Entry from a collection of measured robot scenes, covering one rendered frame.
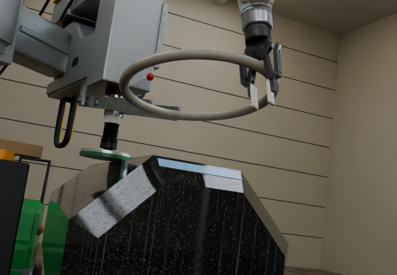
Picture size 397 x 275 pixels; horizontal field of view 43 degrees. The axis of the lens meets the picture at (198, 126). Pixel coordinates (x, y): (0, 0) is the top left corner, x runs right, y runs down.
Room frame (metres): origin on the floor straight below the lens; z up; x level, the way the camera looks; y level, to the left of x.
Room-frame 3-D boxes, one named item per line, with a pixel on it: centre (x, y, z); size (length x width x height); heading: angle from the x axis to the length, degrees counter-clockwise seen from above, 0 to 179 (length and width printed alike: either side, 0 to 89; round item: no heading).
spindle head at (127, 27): (2.16, 0.40, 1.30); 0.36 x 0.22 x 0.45; 31
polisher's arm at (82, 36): (2.43, 0.55, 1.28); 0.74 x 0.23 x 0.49; 31
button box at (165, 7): (2.09, 0.22, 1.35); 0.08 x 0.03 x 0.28; 31
